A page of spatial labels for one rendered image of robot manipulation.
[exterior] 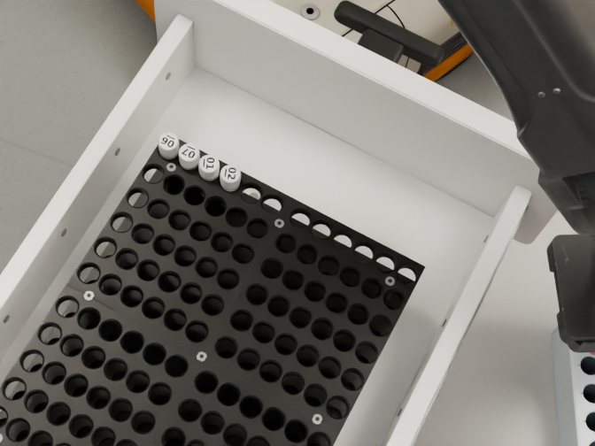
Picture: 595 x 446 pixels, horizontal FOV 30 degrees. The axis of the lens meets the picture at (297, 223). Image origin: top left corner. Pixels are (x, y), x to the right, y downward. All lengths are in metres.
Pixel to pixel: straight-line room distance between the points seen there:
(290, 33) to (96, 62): 1.08
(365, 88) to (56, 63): 1.11
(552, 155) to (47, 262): 0.32
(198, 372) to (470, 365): 0.24
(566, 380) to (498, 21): 0.38
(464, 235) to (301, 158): 0.12
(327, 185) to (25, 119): 1.02
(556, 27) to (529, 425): 0.40
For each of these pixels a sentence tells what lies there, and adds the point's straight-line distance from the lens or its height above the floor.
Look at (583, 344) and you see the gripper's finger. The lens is 0.67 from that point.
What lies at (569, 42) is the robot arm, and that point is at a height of 1.14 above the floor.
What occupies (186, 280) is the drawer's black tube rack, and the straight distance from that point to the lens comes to 0.64.
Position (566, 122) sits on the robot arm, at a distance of 0.49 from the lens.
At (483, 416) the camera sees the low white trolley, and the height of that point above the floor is 0.76.
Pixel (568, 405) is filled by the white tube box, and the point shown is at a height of 0.79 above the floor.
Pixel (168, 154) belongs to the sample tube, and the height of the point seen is 0.91.
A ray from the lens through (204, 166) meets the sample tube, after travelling 0.66.
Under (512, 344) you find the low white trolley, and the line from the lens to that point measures 0.81.
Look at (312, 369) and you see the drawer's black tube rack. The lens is 0.63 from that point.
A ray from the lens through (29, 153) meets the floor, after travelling 1.69.
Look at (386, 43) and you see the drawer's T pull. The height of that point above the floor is 0.91.
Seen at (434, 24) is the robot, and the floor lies 0.25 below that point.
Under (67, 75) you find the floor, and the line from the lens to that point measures 1.74.
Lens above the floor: 1.51
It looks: 68 degrees down
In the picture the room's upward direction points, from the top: 12 degrees clockwise
